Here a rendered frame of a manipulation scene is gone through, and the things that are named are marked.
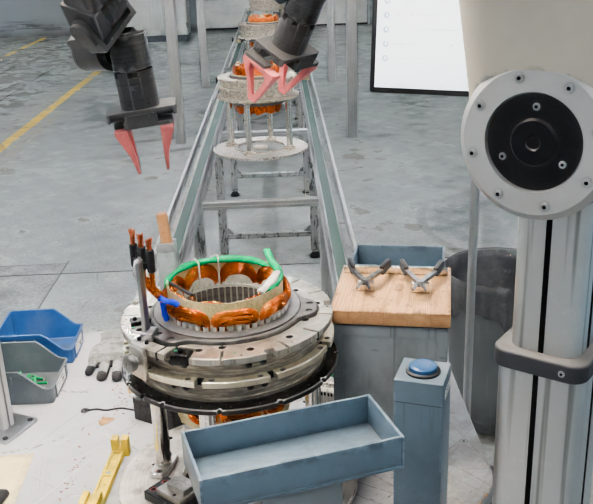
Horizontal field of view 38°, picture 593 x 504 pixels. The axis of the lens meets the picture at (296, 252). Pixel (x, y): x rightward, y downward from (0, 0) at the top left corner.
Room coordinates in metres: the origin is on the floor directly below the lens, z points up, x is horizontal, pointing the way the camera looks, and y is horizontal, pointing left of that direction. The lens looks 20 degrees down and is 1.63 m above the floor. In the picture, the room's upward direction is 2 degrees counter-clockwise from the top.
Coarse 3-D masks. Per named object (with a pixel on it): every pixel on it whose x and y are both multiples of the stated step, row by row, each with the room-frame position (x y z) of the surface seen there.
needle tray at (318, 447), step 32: (288, 416) 0.94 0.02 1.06; (320, 416) 0.96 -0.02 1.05; (352, 416) 0.97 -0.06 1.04; (384, 416) 0.92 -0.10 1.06; (192, 448) 0.91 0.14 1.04; (224, 448) 0.92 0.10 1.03; (256, 448) 0.93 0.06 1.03; (288, 448) 0.92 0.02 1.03; (320, 448) 0.92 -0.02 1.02; (352, 448) 0.86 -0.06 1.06; (384, 448) 0.87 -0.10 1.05; (192, 480) 0.85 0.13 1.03; (224, 480) 0.81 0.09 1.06; (256, 480) 0.82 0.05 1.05; (288, 480) 0.83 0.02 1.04; (320, 480) 0.85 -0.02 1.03
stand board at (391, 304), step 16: (448, 272) 1.39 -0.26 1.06; (336, 288) 1.34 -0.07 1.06; (352, 288) 1.33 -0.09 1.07; (384, 288) 1.33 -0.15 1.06; (400, 288) 1.32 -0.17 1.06; (432, 288) 1.32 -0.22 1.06; (448, 288) 1.32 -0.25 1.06; (336, 304) 1.27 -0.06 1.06; (352, 304) 1.27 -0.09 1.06; (368, 304) 1.26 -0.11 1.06; (384, 304) 1.26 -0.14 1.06; (400, 304) 1.26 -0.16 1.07; (416, 304) 1.26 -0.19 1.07; (432, 304) 1.25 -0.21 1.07; (448, 304) 1.25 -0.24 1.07; (336, 320) 1.25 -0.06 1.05; (352, 320) 1.24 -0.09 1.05; (368, 320) 1.24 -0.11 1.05; (384, 320) 1.23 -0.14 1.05; (400, 320) 1.23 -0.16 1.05; (416, 320) 1.22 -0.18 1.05; (432, 320) 1.22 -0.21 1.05; (448, 320) 1.21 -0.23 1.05
